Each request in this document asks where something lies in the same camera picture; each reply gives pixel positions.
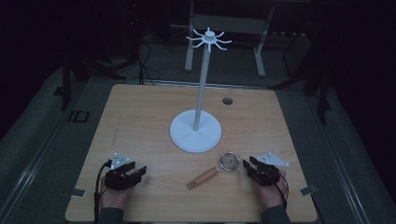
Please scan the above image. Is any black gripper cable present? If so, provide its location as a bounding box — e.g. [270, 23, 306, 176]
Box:
[273, 173, 290, 210]
[93, 160, 113, 224]

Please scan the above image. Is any grey tape strip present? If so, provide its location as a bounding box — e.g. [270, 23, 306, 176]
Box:
[70, 188, 87, 199]
[299, 185, 318, 197]

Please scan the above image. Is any person's right hand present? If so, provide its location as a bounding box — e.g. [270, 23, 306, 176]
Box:
[255, 169, 288, 209]

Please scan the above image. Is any wooden-handled metal strainer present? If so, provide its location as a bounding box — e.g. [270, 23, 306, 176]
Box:
[186, 151, 241, 190]

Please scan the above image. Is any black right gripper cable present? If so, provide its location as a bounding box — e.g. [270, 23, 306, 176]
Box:
[273, 173, 290, 210]

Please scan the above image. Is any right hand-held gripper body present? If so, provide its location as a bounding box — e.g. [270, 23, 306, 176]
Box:
[248, 151, 290, 188]

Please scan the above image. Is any black stand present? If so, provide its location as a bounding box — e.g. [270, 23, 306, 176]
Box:
[269, 31, 334, 126]
[52, 52, 129, 112]

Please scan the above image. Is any grey metal desk frame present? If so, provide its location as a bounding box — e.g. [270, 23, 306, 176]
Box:
[184, 0, 276, 77]

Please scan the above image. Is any person's left hand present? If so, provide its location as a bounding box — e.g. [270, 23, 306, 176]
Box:
[98, 176, 133, 210]

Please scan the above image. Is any black floor cable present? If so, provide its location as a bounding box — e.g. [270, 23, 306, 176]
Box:
[135, 38, 163, 86]

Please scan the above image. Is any white hook stand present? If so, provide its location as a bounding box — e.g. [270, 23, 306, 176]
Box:
[169, 26, 233, 154]

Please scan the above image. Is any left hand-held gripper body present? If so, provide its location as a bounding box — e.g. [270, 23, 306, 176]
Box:
[104, 151, 138, 191]

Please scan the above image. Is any black floor socket box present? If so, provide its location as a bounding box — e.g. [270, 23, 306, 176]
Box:
[67, 109, 91, 123]

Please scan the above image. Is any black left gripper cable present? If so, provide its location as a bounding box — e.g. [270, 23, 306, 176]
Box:
[93, 160, 113, 224]

